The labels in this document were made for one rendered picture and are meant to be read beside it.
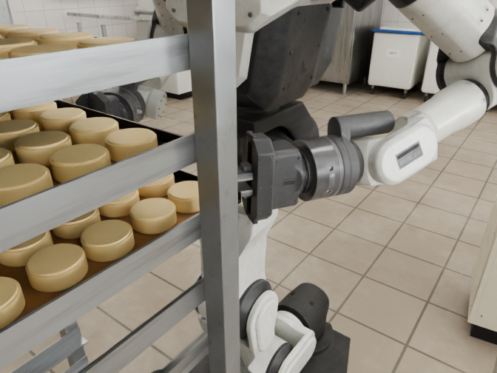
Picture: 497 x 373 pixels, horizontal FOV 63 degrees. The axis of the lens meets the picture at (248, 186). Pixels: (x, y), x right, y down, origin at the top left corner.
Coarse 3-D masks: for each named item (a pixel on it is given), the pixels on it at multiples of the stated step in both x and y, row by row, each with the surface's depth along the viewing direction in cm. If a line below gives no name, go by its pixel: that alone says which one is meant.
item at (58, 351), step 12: (72, 336) 87; (48, 348) 83; (60, 348) 86; (72, 348) 86; (36, 360) 82; (48, 360) 84; (60, 360) 84; (12, 372) 78; (24, 372) 80; (36, 372) 81
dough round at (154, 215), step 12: (144, 204) 45; (156, 204) 45; (168, 204) 45; (132, 216) 43; (144, 216) 43; (156, 216) 43; (168, 216) 43; (132, 228) 44; (144, 228) 43; (156, 228) 43; (168, 228) 44
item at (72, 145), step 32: (0, 128) 42; (32, 128) 42; (64, 128) 45; (96, 128) 42; (128, 128) 42; (0, 160) 35; (32, 160) 38; (64, 160) 35; (96, 160) 35; (0, 192) 30; (32, 192) 31
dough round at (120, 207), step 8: (136, 192) 48; (120, 200) 46; (128, 200) 46; (136, 200) 47; (104, 208) 46; (112, 208) 46; (120, 208) 46; (128, 208) 47; (112, 216) 46; (120, 216) 47
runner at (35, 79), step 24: (96, 48) 29; (120, 48) 30; (144, 48) 32; (168, 48) 34; (0, 72) 24; (24, 72) 25; (48, 72) 26; (72, 72) 28; (96, 72) 29; (120, 72) 31; (144, 72) 32; (168, 72) 34; (0, 96) 24; (24, 96) 26; (48, 96) 27
